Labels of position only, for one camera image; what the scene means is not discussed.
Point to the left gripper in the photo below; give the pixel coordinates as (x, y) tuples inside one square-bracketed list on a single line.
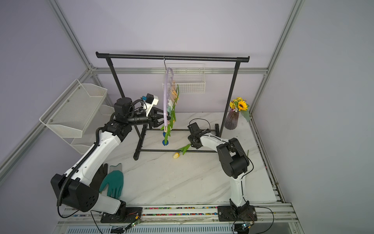
[(153, 118)]

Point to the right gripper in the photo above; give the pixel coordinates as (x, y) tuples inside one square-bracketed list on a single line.
[(191, 138)]

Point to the purple clip hanger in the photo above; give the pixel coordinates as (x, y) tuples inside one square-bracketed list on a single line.
[(167, 87)]

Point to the cream tulip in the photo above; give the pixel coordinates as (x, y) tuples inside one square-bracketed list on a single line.
[(181, 151)]

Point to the blue tulip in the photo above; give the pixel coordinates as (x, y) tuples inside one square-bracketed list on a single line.
[(167, 127)]

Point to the black clothes rack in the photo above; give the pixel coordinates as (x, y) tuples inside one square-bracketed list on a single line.
[(238, 60)]

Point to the pale yellow tulip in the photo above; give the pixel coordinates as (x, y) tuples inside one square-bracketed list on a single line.
[(174, 96)]

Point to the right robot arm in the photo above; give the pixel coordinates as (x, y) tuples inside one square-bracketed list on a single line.
[(234, 161)]

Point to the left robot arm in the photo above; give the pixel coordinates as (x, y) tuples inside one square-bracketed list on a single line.
[(73, 187)]

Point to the sunflower bouquet in vase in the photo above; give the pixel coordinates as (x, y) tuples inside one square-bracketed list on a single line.
[(237, 107)]

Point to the green work glove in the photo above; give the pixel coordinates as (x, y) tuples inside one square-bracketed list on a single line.
[(114, 180)]

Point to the black yellow work glove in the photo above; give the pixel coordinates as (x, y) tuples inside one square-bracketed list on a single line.
[(99, 177)]

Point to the white mesh tiered shelf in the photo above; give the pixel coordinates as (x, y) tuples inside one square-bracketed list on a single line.
[(77, 113)]

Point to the white wire wall basket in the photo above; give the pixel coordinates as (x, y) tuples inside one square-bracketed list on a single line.
[(189, 77)]

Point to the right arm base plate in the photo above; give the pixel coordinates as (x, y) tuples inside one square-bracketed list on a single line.
[(244, 213)]

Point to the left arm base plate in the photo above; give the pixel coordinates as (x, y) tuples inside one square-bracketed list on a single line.
[(124, 215)]

